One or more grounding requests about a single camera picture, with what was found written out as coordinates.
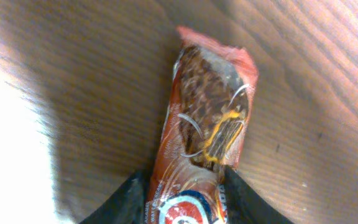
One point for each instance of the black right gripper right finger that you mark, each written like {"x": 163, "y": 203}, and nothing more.
{"x": 245, "y": 205}

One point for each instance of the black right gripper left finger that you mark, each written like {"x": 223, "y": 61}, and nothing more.
{"x": 126, "y": 205}

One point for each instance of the red Top chocolate bar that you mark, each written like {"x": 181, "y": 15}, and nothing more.
{"x": 207, "y": 118}

